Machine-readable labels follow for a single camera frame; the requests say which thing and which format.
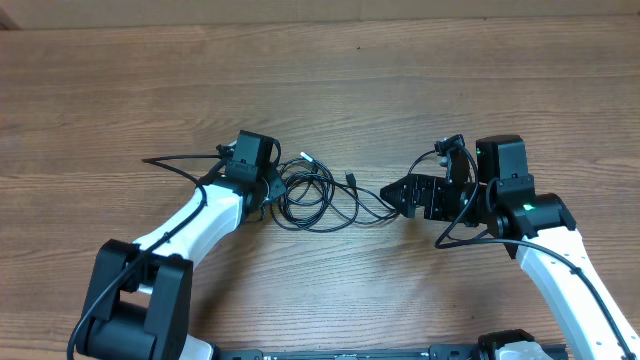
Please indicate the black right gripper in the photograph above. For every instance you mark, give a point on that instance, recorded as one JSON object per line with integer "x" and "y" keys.
{"x": 418, "y": 191}

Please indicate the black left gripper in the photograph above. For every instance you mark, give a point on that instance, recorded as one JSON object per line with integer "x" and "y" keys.
{"x": 276, "y": 183}

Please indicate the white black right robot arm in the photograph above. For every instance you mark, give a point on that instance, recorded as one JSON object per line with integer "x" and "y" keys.
{"x": 492, "y": 185}

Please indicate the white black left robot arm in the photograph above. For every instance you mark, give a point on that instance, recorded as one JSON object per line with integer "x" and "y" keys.
{"x": 138, "y": 300}

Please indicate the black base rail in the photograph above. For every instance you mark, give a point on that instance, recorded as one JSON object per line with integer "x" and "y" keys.
{"x": 434, "y": 352}

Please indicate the cardboard back wall panel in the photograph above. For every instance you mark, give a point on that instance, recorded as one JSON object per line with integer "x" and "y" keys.
{"x": 82, "y": 14}

